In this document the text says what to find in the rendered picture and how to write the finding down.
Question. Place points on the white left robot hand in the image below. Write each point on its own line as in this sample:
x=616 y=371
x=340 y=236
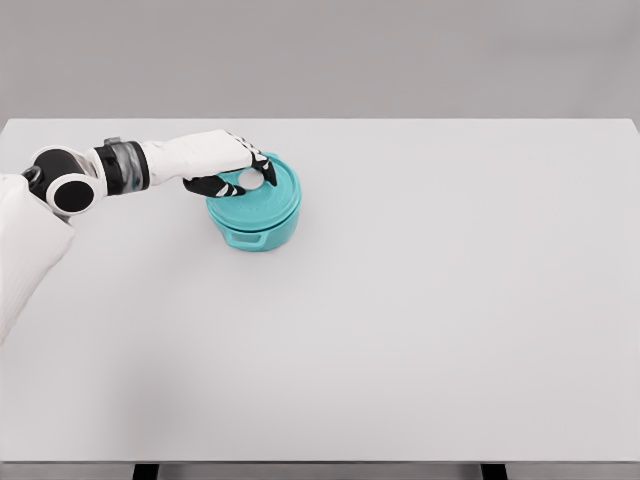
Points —
x=215 y=152

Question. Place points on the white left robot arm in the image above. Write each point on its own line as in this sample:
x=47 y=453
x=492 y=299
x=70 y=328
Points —
x=30 y=225

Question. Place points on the teal pot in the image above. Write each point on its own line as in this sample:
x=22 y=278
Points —
x=260 y=240

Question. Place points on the teal pot lid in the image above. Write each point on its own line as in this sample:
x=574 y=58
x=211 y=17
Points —
x=265 y=197

